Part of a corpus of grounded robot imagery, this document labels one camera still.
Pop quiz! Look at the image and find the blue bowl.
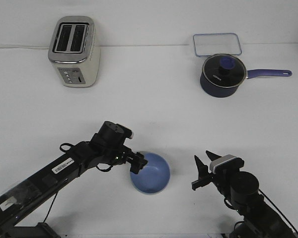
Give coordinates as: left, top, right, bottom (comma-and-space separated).
130, 151, 171, 194

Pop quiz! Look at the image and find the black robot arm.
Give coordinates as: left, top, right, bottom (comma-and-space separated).
191, 151, 298, 238
0, 121, 148, 233

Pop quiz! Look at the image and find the dark blue saucepan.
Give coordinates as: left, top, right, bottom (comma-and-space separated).
200, 69, 292, 98

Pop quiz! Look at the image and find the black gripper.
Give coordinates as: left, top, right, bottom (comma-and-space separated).
191, 150, 222, 190
122, 146, 148, 175

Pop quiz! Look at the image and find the clear blue-rimmed container lid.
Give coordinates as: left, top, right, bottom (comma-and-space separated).
193, 33, 242, 57

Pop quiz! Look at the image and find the silver two-slot toaster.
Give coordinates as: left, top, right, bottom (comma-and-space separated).
48, 16, 101, 88

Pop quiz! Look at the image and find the glass pot lid blue knob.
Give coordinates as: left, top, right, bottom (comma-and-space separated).
202, 54, 247, 88

